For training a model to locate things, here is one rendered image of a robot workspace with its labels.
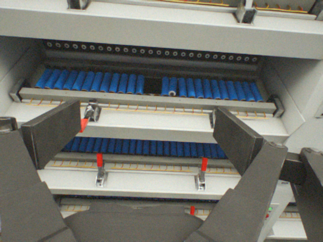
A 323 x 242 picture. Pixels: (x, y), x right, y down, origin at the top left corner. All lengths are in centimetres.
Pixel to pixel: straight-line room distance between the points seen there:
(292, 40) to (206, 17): 15
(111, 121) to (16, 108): 20
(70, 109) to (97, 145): 42
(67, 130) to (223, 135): 13
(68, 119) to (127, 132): 26
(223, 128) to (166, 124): 25
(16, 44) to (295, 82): 61
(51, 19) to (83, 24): 5
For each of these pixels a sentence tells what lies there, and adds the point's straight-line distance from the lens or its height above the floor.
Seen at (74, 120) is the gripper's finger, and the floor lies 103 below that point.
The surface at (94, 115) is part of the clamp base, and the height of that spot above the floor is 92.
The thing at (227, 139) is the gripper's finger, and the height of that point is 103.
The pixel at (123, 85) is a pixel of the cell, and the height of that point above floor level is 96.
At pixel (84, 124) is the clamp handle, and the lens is 37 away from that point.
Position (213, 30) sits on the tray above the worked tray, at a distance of 35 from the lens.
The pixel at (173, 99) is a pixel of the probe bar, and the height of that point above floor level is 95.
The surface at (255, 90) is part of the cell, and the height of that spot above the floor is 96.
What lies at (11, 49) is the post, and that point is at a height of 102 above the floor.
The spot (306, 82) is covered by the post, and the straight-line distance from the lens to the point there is 48.
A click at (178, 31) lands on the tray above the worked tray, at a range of 34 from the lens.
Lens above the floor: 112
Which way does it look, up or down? 31 degrees down
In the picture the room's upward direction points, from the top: 5 degrees clockwise
